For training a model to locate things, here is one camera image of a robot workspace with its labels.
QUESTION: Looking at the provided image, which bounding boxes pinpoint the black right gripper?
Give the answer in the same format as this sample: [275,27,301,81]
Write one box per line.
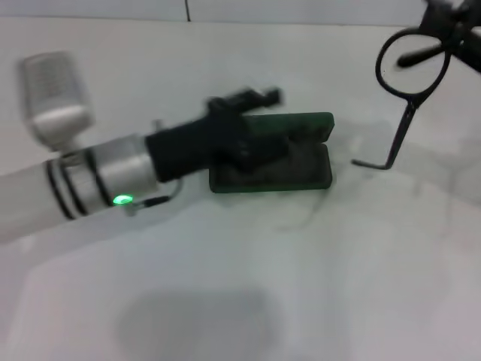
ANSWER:
[397,0,481,74]

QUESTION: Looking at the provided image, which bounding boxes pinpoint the green glasses case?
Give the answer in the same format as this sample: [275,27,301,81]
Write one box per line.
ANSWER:
[208,111,335,195]

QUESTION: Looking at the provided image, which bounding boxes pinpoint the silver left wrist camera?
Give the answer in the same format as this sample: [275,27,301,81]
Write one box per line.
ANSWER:
[18,51,95,152]

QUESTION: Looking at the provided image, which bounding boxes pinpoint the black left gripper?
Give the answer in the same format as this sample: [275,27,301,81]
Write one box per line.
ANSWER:
[144,86,291,185]

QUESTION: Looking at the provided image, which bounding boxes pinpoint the black glasses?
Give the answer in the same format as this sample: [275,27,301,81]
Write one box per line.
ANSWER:
[351,22,470,171]

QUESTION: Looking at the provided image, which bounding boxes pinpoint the left gripper cable with connector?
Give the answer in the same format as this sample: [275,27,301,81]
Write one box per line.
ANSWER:
[126,180,185,217]

